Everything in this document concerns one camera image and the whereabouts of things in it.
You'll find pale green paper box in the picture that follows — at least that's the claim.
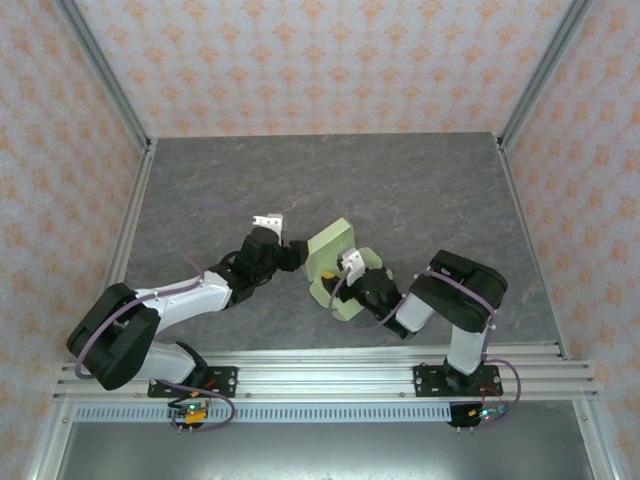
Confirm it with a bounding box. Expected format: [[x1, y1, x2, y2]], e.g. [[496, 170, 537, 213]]
[[303, 217, 385, 323]]

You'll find narrow aluminium cross beam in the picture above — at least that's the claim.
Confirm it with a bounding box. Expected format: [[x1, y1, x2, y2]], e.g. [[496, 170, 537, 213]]
[[88, 342, 571, 367]]

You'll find wide aluminium cross beam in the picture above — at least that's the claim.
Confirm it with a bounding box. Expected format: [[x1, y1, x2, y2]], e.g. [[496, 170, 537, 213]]
[[52, 363, 600, 402]]

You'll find grey metal sheet panel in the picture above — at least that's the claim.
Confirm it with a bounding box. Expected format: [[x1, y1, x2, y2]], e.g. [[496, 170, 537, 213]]
[[54, 422, 596, 480]]

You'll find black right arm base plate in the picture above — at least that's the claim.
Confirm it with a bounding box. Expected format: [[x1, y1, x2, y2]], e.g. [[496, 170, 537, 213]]
[[413, 364, 501, 400]]

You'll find slotted grey cable duct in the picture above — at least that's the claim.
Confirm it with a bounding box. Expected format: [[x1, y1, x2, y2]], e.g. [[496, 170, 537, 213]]
[[73, 403, 454, 424]]

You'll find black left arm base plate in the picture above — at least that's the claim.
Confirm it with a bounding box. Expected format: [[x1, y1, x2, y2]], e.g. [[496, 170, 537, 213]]
[[147, 366, 239, 399]]

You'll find aluminium table side rail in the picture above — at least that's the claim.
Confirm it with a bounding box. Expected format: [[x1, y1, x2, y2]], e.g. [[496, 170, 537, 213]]
[[88, 138, 159, 361], [494, 134, 571, 359]]

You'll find aluminium frame post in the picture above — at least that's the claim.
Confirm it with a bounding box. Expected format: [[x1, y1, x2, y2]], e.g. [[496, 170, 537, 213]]
[[497, 0, 594, 151], [53, 0, 153, 151]]

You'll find aluminium lower frame rail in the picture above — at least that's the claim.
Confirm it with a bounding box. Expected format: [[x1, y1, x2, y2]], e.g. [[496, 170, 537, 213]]
[[572, 399, 617, 480], [24, 399, 76, 480]]

